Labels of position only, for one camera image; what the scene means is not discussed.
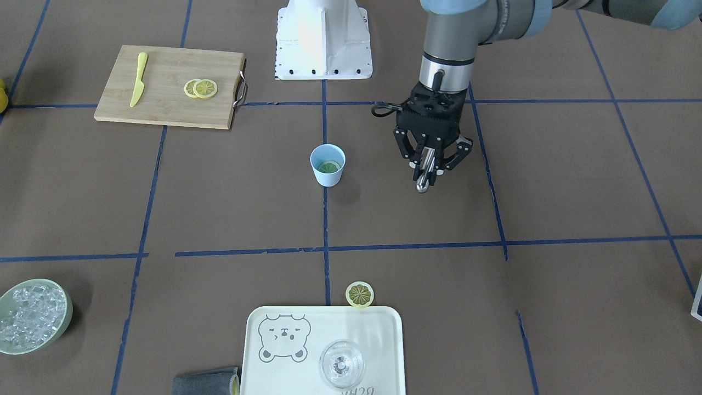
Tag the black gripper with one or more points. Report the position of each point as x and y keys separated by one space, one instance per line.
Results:
x=404 y=141

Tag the steel muddler black tip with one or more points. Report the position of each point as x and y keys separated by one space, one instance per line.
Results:
x=425 y=167

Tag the yellow lemon slice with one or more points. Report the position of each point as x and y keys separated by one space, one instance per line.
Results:
x=329 y=166

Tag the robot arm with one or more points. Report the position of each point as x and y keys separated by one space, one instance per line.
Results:
x=456 y=29

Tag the light blue cup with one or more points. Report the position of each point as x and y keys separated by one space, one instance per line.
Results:
x=327 y=152

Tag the clear wine glass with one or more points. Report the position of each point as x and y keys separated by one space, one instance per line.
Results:
x=342 y=365

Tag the cream bear tray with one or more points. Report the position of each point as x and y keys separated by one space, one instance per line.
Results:
x=283 y=346

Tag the bamboo cutting board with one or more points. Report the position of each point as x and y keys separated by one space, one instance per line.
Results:
x=163 y=101

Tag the yellow plastic knife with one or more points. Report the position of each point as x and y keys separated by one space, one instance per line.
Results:
x=139 y=85

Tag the grey folded cloth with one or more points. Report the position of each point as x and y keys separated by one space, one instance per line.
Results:
x=218 y=381

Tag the green bowl of ice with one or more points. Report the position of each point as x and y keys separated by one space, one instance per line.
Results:
x=34 y=314

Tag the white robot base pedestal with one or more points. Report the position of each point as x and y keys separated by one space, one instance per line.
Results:
x=323 y=40

